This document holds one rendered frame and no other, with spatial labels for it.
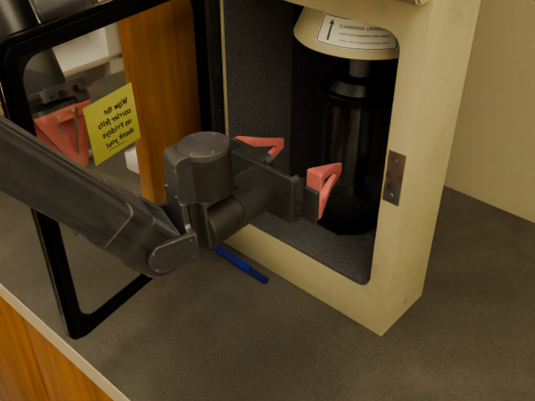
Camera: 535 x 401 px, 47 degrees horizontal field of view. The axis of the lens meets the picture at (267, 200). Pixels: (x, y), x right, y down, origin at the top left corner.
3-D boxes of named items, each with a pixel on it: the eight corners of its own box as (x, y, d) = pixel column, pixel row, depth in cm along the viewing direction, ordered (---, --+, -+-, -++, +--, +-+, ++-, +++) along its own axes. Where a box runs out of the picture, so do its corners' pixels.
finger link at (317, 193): (310, 131, 80) (262, 161, 74) (357, 150, 76) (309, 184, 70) (310, 175, 84) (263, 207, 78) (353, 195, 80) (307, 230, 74)
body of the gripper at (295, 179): (240, 145, 78) (196, 169, 73) (302, 173, 72) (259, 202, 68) (241, 187, 82) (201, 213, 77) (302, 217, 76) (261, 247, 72)
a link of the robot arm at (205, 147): (126, 236, 72) (152, 277, 66) (106, 150, 66) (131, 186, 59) (220, 204, 76) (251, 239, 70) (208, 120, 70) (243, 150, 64)
